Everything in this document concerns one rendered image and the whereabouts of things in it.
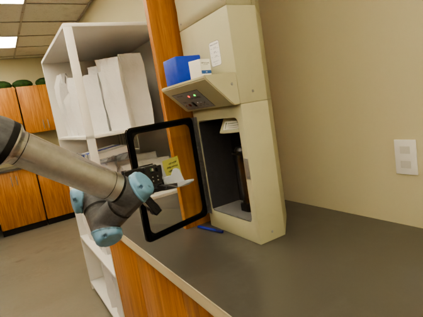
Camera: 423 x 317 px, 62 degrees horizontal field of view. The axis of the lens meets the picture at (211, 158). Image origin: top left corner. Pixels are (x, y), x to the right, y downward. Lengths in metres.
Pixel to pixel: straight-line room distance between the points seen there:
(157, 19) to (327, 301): 1.11
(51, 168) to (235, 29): 0.67
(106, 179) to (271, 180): 0.57
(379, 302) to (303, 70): 0.93
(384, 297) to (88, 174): 0.72
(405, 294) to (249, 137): 0.59
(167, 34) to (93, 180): 0.76
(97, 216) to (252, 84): 0.61
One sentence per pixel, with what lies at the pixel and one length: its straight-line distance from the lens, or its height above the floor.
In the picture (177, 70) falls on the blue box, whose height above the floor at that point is 1.55.
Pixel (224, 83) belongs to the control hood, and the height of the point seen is 1.48.
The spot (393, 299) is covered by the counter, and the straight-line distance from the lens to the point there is 0.93.
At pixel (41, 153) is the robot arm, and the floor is 1.38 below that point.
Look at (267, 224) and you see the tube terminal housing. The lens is 1.22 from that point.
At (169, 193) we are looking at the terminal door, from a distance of 1.29.
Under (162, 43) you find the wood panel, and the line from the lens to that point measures 1.43.
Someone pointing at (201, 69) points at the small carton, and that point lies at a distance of 1.15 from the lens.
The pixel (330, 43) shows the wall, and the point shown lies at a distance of 1.42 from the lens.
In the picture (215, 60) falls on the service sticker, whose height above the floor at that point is 1.57.
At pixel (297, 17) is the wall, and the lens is 1.53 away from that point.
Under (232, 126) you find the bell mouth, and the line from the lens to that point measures 1.22.
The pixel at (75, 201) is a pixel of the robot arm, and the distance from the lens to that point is 1.03.
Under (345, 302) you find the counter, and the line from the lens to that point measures 0.90.
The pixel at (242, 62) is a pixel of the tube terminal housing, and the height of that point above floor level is 1.54.
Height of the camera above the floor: 1.42
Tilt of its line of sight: 8 degrees down
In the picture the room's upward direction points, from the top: 9 degrees counter-clockwise
